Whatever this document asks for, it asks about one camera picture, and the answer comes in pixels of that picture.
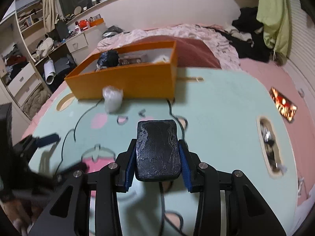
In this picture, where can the person's left hand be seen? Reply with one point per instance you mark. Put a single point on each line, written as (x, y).
(17, 216)

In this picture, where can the pink floral blanket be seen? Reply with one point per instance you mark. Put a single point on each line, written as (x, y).
(172, 30)

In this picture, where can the white drawer nightstand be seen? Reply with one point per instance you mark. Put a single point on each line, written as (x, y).
(77, 43)

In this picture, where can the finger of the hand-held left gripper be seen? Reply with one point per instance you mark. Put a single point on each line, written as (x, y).
(72, 169)
(48, 139)

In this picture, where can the dark grey cloth bundle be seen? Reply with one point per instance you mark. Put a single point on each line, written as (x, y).
(112, 32)

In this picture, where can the light green hanging cloth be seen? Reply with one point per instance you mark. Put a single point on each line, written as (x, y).
(273, 17)

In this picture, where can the red container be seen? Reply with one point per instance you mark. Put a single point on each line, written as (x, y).
(83, 25)

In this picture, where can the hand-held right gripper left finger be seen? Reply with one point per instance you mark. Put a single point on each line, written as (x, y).
(130, 174)

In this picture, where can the smartphone with lit screen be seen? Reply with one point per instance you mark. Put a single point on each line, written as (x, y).
(283, 104)

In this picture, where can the white air conditioner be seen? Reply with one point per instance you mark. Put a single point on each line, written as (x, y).
(27, 1)

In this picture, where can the mint green lap table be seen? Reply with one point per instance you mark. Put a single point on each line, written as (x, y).
(221, 103)

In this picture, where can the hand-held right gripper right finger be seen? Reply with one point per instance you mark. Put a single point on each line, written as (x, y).
(185, 169)

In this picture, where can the black screen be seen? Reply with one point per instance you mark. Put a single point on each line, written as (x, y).
(62, 30)

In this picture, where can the cream cloth bundle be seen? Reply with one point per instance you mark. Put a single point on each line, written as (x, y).
(44, 47)

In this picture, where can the shiny metal item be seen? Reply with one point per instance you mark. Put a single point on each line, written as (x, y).
(267, 135)

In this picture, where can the beige quilted bedding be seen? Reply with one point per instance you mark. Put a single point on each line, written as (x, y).
(37, 100)

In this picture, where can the white paper roll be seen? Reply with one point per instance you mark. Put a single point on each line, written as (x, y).
(50, 72)

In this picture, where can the beige curtain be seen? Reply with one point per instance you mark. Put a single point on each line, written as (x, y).
(49, 5)

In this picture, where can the clear plastic bag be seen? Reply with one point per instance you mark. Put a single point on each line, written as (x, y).
(112, 100)

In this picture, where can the pile of black clothes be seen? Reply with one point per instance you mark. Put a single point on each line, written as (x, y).
(248, 49)

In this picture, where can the pink bed sheet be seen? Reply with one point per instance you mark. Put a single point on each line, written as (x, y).
(258, 73)

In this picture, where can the small orange box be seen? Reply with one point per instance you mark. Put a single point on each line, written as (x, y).
(98, 22)

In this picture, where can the white garment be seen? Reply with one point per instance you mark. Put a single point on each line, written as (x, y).
(240, 34)

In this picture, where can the brown foil packet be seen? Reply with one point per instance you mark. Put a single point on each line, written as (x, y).
(130, 61)

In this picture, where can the dusty red knit blanket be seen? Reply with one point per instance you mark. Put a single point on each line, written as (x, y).
(196, 54)

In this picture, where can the white curved headboard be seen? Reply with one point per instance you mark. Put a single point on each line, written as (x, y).
(172, 9)

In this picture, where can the black textured block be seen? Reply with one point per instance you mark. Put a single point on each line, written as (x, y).
(157, 150)

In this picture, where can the orange cardboard box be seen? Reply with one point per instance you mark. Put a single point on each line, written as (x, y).
(123, 81)

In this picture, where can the black plastic bag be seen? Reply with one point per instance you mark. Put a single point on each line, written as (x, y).
(108, 59)

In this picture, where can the white slatted cabinet door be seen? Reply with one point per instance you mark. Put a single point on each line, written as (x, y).
(300, 41)

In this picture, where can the white shelving unit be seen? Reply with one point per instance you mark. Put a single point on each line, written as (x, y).
(22, 78)

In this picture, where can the dark grey backpack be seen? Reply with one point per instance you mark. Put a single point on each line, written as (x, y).
(64, 65)

